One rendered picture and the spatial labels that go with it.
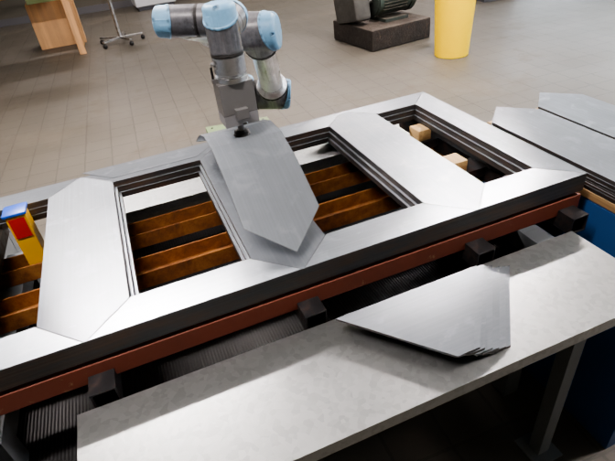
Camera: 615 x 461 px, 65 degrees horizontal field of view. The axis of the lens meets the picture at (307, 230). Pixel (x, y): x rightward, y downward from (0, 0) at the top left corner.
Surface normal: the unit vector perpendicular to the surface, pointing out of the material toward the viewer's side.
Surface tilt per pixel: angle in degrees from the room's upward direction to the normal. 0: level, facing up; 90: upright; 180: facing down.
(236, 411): 0
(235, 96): 90
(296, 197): 29
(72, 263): 0
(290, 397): 0
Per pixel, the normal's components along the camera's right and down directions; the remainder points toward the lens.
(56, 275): -0.10, -0.81
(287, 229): 0.11, -0.45
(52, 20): 0.40, 0.50
